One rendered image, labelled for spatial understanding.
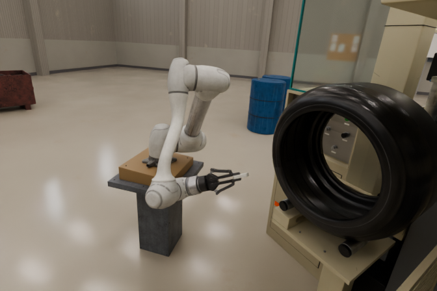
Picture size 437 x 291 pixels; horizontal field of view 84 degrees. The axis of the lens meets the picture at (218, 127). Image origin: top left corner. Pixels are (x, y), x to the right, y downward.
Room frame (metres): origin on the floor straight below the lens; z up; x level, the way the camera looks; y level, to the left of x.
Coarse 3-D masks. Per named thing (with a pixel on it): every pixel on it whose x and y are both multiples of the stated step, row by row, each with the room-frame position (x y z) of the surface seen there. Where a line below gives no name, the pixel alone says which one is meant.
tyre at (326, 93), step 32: (320, 96) 0.83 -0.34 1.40; (352, 96) 0.75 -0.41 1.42; (384, 96) 0.74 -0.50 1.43; (288, 128) 0.92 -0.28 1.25; (320, 128) 1.09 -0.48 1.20; (384, 128) 0.65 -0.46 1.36; (416, 128) 0.65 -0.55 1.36; (288, 160) 1.03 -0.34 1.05; (320, 160) 1.06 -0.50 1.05; (384, 160) 0.62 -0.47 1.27; (416, 160) 0.60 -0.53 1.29; (288, 192) 0.87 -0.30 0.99; (320, 192) 0.98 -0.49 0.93; (352, 192) 0.92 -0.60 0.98; (384, 192) 0.60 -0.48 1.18; (416, 192) 0.58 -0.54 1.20; (320, 224) 0.74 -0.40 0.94; (352, 224) 0.65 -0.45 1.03; (384, 224) 0.59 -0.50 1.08
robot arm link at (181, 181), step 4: (176, 180) 1.00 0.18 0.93; (180, 180) 1.01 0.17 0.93; (184, 180) 1.02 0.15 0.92; (180, 184) 0.98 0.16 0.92; (184, 184) 1.00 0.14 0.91; (180, 188) 0.96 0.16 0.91; (184, 188) 0.99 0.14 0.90; (184, 192) 0.98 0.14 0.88; (180, 196) 0.95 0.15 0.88; (184, 196) 0.98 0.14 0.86; (188, 196) 1.00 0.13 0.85
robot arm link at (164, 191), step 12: (168, 96) 1.19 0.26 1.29; (180, 96) 1.17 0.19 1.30; (180, 108) 1.15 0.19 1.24; (180, 120) 1.13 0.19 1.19; (168, 132) 1.08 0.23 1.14; (180, 132) 1.10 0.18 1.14; (168, 144) 1.01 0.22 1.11; (168, 156) 0.97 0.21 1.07; (168, 168) 0.94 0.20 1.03; (156, 180) 0.89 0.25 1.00; (168, 180) 0.89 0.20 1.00; (156, 192) 0.83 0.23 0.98; (168, 192) 0.86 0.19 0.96; (180, 192) 0.95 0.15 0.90; (156, 204) 0.81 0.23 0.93; (168, 204) 0.85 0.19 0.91
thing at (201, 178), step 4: (200, 176) 1.02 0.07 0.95; (204, 176) 1.01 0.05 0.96; (208, 176) 1.01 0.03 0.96; (212, 176) 1.01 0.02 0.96; (216, 176) 1.01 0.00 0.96; (200, 180) 1.00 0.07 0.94; (204, 180) 0.99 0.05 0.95; (208, 180) 1.01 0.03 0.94; (216, 180) 1.00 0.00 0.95; (200, 184) 0.98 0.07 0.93; (204, 184) 0.98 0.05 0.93; (208, 184) 1.00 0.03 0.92; (200, 188) 0.98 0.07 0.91; (204, 188) 0.98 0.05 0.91; (208, 188) 0.99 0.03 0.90; (212, 188) 0.99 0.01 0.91
